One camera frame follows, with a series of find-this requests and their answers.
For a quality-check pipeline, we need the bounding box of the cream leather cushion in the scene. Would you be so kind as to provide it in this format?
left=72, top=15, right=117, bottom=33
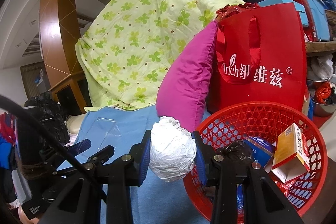
left=66, top=114, right=86, bottom=136

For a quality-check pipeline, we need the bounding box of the black cable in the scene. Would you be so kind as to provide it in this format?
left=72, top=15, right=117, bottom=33
left=0, top=94, right=108, bottom=204

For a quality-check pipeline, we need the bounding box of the blue towel blanket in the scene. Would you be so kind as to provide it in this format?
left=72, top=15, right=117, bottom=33
left=56, top=104, right=214, bottom=224

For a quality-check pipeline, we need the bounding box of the orange red medicine box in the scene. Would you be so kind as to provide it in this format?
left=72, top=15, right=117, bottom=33
left=270, top=123, right=310, bottom=184

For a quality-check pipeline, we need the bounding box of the red tote bag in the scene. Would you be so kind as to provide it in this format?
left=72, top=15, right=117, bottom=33
left=207, top=3, right=306, bottom=113

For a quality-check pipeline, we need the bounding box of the blue white carton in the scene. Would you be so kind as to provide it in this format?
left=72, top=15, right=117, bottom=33
left=244, top=136, right=275, bottom=167

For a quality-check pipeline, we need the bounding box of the wooden cabinet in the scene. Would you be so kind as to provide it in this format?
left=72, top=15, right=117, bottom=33
left=39, top=0, right=88, bottom=115

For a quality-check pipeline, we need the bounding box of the green clover quilt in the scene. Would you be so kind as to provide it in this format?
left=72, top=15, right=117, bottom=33
left=75, top=0, right=242, bottom=111

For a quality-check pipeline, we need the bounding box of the red plastic basket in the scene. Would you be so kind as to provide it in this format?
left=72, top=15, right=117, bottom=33
left=183, top=102, right=327, bottom=223

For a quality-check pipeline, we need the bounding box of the blue plastic bag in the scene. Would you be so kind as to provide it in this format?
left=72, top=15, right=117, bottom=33
left=237, top=184, right=244, bottom=215

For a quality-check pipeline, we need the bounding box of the magenta pillow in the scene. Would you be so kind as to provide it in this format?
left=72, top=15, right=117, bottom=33
left=156, top=21, right=218, bottom=132

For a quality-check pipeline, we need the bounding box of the red garment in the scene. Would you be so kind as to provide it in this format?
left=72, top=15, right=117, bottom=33
left=0, top=113, right=15, bottom=144

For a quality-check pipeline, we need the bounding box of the white plastic bag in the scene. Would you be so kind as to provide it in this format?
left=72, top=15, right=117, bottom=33
left=149, top=116, right=197, bottom=182

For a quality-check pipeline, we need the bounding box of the black plastic trash bag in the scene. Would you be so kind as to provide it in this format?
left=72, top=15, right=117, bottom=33
left=216, top=140, right=254, bottom=164

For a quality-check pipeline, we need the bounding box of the black puffer jacket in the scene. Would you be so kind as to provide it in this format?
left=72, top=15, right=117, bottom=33
left=24, top=92, right=70, bottom=145

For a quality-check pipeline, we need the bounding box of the clear plastic box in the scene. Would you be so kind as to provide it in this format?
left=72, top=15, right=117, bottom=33
left=76, top=117, right=122, bottom=159

